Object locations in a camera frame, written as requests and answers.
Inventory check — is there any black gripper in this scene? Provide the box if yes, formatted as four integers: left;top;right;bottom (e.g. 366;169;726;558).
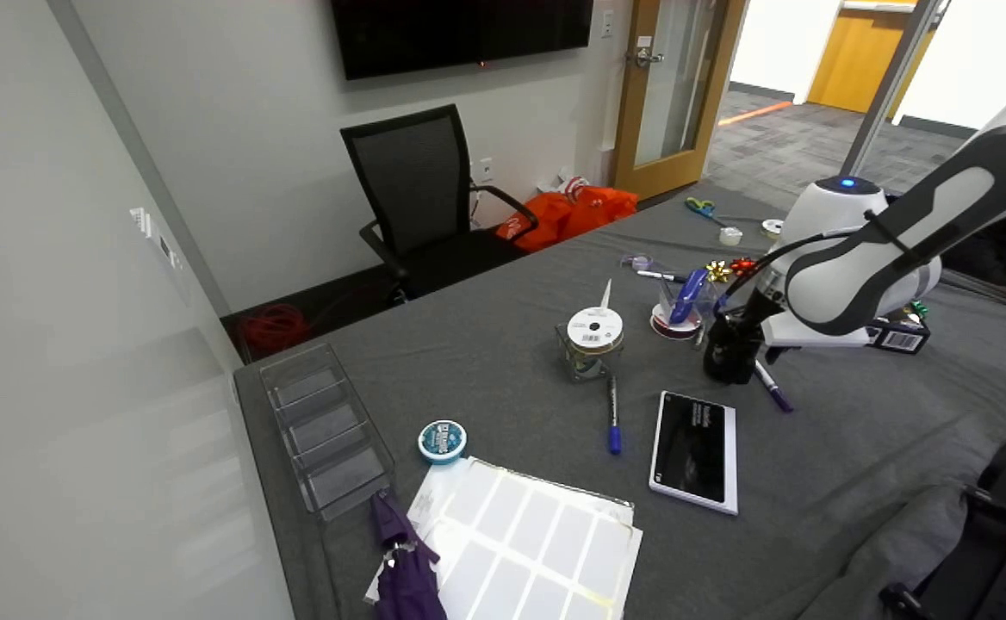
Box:
714;293;778;340

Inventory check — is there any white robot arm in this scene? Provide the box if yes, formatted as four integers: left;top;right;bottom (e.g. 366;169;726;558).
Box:
708;105;1006;357

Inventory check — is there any red gift bow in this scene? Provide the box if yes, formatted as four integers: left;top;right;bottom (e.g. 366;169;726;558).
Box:
729;257;758;275

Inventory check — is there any gold gift bow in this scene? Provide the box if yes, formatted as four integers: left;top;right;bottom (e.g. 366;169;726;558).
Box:
706;260;734;283

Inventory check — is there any small white tape roll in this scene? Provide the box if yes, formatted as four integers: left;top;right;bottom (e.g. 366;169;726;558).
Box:
719;228;745;247

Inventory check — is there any purple marker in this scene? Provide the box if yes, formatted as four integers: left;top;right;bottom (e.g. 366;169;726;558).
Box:
753;357;794;412

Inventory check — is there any black and white box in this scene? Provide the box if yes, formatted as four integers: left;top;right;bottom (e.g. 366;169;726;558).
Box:
646;388;742;516

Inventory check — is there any ribbon spool in jar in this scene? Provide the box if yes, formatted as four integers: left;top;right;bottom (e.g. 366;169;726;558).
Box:
561;283;624;382

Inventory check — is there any blue pen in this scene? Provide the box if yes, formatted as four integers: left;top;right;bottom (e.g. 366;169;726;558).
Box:
605;376;624;454

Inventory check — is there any orange bag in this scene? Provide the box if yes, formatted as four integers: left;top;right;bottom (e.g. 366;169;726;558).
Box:
497;185;638;251

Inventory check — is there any wooden door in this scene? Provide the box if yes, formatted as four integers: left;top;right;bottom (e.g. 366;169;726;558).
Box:
611;0;747;198

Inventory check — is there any teal tape roll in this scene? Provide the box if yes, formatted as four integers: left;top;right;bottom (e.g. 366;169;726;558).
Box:
417;421;467;466

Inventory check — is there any black office chair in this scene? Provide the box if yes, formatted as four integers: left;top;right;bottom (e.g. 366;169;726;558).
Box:
340;104;537;301

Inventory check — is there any clear plastic tray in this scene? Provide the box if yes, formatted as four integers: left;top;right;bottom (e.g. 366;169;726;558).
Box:
257;352;389;520

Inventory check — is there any purple cloth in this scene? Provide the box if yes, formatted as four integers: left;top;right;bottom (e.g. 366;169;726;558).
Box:
370;491;446;620

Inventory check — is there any wall television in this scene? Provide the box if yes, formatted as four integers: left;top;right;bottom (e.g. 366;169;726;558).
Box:
328;0;593;78

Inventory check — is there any red cable coil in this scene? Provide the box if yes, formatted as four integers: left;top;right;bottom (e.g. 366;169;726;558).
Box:
235;302;310;360

